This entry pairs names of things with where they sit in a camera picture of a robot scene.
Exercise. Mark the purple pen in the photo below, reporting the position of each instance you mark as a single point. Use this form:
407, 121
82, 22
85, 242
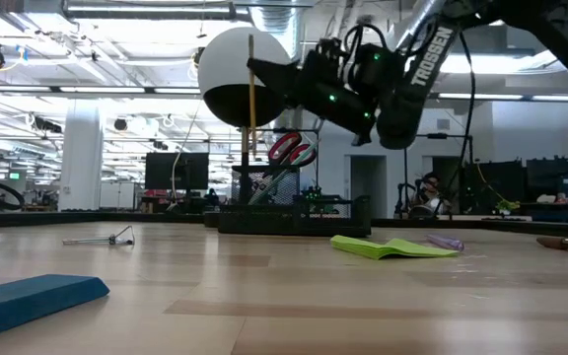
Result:
447, 242

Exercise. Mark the blue eraser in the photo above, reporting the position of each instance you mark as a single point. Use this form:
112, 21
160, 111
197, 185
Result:
27, 301

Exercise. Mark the yellow pencil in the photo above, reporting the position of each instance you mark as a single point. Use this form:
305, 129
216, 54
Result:
252, 123

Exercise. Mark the person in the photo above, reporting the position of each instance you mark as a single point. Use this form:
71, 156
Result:
429, 192

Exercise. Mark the black mesh desk organizer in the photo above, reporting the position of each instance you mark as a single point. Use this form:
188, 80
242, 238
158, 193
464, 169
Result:
264, 224

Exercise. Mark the black background monitor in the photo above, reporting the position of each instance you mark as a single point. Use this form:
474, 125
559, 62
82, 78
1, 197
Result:
175, 170

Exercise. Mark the blue storage cabinet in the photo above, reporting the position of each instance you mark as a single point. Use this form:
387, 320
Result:
560, 187

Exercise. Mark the small green plant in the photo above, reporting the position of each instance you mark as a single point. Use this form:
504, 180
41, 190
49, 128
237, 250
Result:
506, 204

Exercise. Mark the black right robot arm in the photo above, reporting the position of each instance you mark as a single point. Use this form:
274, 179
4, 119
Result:
427, 64

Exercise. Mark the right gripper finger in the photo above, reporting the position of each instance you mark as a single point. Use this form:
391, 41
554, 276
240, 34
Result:
279, 81

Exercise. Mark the green sticky note pad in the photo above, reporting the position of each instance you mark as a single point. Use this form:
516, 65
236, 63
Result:
392, 248

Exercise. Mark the white globe lamp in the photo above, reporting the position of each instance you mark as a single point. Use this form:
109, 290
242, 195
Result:
225, 64

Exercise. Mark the black tube stand frame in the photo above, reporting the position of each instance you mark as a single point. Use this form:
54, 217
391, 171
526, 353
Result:
437, 135

